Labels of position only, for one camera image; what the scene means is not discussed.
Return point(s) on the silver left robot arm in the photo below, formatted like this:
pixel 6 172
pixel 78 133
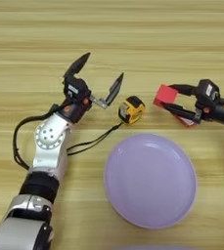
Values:
pixel 50 140

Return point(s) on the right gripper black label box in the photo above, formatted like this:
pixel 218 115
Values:
pixel 208 92

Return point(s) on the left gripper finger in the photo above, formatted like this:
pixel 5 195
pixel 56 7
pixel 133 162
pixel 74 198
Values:
pixel 77 66
pixel 115 89

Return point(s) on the red cube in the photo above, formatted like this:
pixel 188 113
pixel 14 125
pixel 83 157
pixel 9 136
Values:
pixel 165 94

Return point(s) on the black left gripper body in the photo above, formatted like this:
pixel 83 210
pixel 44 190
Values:
pixel 72 110

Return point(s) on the red white card box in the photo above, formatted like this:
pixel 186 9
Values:
pixel 187 123

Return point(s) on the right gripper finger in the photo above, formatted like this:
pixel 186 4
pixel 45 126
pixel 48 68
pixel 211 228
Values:
pixel 182 112
pixel 187 89

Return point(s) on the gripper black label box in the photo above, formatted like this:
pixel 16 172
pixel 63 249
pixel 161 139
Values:
pixel 208 92
pixel 76 89

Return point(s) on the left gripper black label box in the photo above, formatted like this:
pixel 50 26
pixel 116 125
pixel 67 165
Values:
pixel 76 89

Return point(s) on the yellow black tape measure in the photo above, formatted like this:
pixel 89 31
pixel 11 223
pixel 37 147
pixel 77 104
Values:
pixel 131 110

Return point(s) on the purple round plate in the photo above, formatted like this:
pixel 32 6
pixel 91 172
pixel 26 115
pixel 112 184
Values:
pixel 149 180

